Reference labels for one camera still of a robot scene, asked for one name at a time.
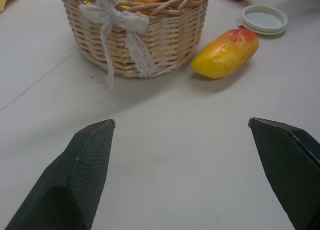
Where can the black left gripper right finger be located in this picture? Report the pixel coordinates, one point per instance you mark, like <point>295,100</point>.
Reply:
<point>287,170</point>

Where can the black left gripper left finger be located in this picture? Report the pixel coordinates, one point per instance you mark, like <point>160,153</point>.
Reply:
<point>75,180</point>

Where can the wicker basket with lace bow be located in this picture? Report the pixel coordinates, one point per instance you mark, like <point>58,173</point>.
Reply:
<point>160,40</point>

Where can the white plastic jar lid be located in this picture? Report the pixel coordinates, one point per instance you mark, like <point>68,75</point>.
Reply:
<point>263,20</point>

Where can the white lace ribbon bow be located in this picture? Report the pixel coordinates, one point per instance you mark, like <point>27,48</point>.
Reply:
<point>117,28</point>

